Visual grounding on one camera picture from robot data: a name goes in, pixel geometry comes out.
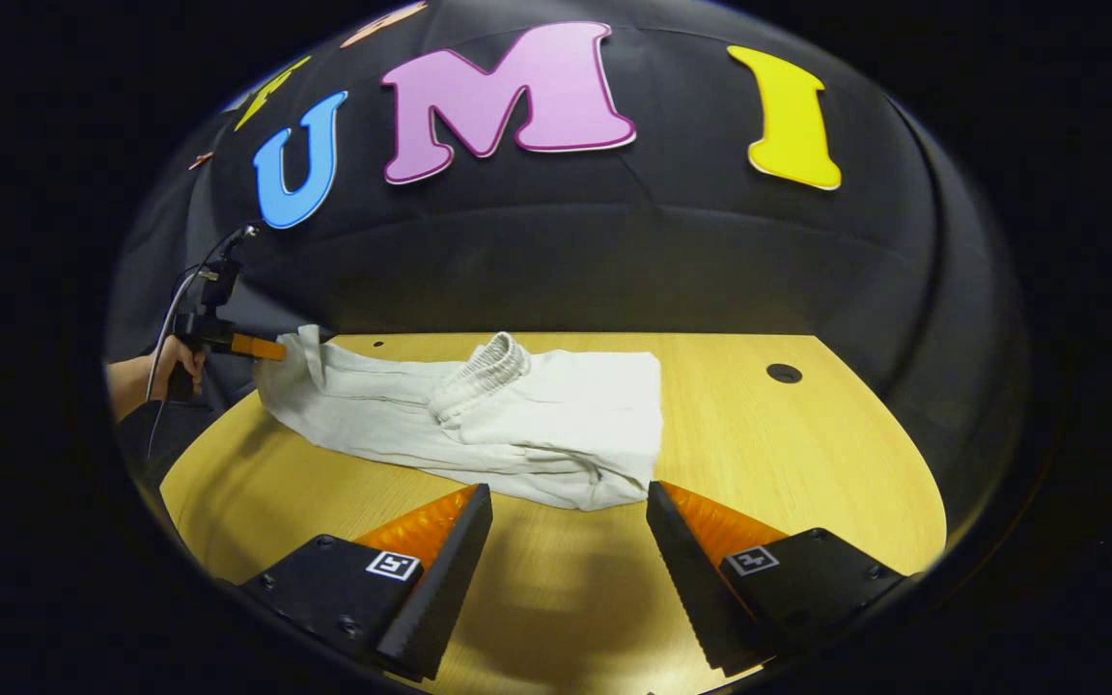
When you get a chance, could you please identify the black backdrop cloth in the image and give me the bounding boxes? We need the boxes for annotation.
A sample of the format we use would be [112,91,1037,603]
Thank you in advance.
[104,0,1030,542]

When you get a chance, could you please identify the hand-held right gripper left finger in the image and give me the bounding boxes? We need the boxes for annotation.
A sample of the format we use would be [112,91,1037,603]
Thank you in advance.
[238,484,495,682]

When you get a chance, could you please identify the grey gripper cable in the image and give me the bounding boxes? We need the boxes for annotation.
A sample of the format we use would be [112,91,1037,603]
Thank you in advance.
[144,268,202,460]

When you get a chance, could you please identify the white jeans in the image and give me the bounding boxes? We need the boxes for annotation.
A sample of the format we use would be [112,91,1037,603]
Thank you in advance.
[254,324,666,512]

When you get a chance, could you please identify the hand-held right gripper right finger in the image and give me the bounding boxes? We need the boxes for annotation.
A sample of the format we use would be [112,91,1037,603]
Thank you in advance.
[645,481,907,678]

